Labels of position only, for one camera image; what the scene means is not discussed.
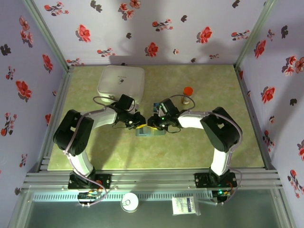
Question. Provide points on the white paper packet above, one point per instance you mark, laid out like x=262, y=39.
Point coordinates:
x=185, y=205

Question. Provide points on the aluminium right side rail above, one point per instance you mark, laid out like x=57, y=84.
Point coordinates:
x=251, y=118

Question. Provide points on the aluminium left side rail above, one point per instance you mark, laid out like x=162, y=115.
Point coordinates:
x=55, y=114

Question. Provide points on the aluminium front frame rail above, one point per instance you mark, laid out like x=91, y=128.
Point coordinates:
x=152, y=180

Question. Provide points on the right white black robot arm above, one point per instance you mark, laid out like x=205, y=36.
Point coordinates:
x=190, y=121

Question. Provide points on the blue VIP card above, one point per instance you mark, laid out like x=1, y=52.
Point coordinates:
x=156, y=107

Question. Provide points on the round tin can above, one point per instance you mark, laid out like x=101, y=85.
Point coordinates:
x=129, y=202

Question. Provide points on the white square zip case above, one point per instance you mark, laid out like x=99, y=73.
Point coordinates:
x=123, y=78

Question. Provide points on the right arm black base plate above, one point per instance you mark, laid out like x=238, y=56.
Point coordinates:
x=202, y=180

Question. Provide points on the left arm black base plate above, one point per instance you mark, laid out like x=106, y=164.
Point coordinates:
x=104, y=181

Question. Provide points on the aluminium left corner post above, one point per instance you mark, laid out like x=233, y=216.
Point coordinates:
x=45, y=33

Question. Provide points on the aluminium right corner post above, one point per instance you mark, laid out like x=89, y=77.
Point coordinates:
x=256, y=28

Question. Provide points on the aluminium corner post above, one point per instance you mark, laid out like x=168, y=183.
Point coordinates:
x=45, y=33
x=256, y=28

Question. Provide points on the orange lid small bottle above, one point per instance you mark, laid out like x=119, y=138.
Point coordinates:
x=187, y=93

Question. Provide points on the pale green card holder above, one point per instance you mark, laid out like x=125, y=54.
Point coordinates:
x=145, y=133

